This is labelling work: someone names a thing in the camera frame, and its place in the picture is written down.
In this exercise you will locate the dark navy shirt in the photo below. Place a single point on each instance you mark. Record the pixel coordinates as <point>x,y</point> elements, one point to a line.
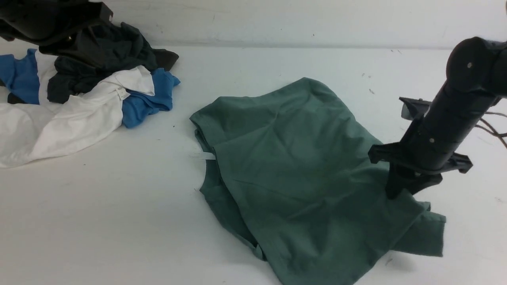
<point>123,48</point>

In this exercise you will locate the green long-sleeved shirt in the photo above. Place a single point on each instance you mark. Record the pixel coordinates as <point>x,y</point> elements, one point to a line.
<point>292,180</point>

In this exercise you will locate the blue shirt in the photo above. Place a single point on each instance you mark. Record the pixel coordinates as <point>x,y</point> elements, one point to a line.
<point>24,77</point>

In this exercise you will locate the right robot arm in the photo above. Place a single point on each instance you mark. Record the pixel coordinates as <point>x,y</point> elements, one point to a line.
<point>475,81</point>

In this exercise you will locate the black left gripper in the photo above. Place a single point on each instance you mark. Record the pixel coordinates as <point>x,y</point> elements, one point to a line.
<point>44,22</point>

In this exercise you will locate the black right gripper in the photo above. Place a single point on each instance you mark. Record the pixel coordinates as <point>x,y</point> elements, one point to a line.
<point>428,148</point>

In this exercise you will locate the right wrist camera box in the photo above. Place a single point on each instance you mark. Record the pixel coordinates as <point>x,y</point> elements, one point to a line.
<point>412,108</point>

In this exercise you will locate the white shirt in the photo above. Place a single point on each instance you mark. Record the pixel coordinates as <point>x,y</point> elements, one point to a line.
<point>31,132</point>

